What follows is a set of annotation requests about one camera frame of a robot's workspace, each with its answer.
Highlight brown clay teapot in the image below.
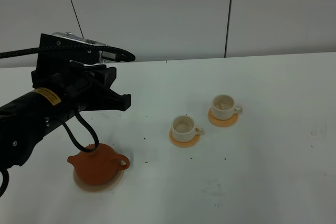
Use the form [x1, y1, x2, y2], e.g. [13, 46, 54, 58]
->
[67, 144, 130, 186]

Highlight far orange coaster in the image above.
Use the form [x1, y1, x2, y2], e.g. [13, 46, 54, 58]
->
[207, 109, 239, 127]

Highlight white teacup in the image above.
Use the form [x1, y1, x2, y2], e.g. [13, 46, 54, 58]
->
[171, 115, 205, 143]
[211, 94, 243, 120]

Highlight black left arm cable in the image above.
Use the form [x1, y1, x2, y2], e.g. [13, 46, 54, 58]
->
[0, 47, 136, 198]

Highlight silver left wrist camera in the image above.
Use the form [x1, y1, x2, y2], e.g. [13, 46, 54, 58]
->
[51, 31, 119, 65]

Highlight orange coaster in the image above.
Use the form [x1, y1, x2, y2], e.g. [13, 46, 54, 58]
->
[169, 130, 201, 148]
[207, 109, 239, 127]

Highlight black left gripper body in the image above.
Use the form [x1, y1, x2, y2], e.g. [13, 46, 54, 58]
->
[31, 33, 117, 111]

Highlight beige round teapot saucer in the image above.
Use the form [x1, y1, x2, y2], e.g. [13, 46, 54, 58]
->
[73, 170, 124, 193]

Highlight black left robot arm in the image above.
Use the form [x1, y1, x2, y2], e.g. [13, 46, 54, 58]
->
[1, 34, 135, 169]

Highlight near white teacup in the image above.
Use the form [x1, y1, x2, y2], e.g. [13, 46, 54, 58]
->
[171, 115, 205, 143]

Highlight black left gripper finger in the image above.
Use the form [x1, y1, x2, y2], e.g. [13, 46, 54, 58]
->
[84, 86, 131, 111]

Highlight far white teacup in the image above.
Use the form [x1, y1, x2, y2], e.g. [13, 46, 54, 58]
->
[211, 94, 243, 120]

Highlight near orange coaster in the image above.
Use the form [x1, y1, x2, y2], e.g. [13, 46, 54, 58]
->
[169, 130, 201, 148]

